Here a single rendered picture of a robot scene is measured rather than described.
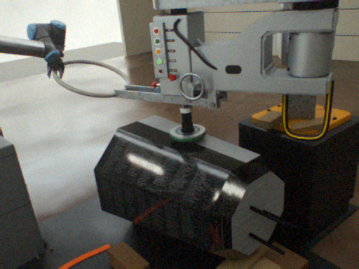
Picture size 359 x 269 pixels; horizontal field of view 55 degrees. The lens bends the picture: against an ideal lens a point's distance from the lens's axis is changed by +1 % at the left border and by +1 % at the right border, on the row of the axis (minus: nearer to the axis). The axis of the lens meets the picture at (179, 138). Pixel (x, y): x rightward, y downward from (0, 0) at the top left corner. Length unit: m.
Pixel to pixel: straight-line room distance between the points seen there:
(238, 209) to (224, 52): 0.77
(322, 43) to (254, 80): 0.33
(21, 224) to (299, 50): 1.98
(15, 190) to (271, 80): 1.69
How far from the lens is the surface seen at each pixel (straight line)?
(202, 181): 1.78
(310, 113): 2.42
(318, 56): 1.67
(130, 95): 2.12
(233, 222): 1.73
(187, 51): 1.80
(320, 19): 1.63
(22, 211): 2.53
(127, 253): 2.32
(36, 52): 2.02
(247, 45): 1.70
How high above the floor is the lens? 1.64
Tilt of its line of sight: 23 degrees down
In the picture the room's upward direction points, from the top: 5 degrees counter-clockwise
